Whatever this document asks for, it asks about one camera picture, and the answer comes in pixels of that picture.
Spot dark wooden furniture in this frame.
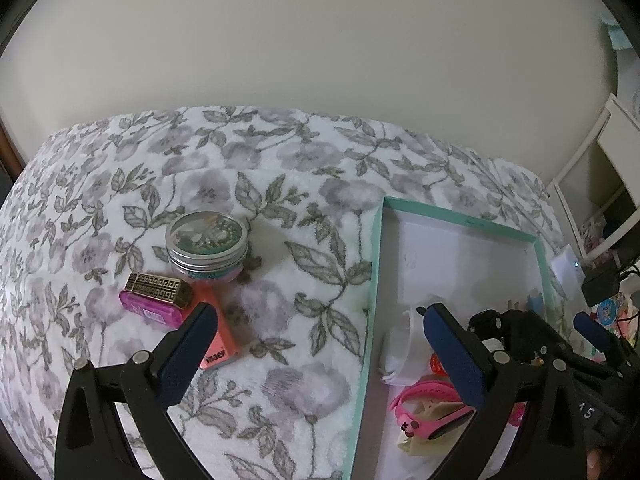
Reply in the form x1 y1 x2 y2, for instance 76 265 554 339
0 125 26 196

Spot colourful round item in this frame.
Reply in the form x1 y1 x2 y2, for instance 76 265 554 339
590 296 632 328

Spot black power adapter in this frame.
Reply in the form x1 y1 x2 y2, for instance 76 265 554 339
582 260 621 307

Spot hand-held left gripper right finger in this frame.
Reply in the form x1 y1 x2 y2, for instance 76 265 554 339
422 302 588 480

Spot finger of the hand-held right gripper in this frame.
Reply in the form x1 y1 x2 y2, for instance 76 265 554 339
574 312 640 376
467 309 573 365

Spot teal cardboard box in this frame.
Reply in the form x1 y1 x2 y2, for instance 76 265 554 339
345 196 573 480

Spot floral printed blanket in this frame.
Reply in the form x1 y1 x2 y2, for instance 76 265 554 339
0 106 566 480

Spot white smartwatch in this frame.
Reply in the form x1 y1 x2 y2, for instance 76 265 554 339
382 305 431 386

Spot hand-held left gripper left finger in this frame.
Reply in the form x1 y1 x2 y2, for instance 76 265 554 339
55 302 219 480

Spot orange red small box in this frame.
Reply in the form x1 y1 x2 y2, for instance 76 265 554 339
182 280 240 371

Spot pink smartwatch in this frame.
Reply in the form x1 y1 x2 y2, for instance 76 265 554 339
390 379 526 443

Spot round metal tin jar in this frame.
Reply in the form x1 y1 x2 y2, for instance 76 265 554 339
165 212 249 285

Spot cream plastic item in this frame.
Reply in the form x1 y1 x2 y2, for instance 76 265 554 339
396 400 468 458

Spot white power bank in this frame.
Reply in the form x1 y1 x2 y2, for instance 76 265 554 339
550 245 585 288

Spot white shelf unit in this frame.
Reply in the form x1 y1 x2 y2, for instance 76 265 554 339
547 92 640 261

